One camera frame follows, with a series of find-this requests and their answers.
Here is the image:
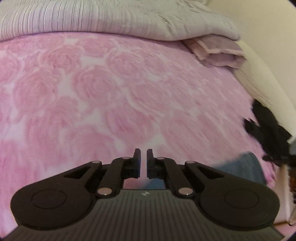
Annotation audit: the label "black garment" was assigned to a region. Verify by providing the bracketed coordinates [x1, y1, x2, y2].
[244, 99, 295, 167]

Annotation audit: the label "mauve pillow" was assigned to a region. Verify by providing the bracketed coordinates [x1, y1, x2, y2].
[183, 35, 246, 69]

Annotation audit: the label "grey striped quilt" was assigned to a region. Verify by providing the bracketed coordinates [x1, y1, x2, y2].
[1, 1, 240, 41]

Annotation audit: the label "pink rose bed blanket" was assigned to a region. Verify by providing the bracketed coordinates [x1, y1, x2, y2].
[1, 33, 263, 237]

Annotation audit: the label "blue denim jeans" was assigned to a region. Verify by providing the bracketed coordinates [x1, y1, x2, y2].
[144, 151, 266, 190]

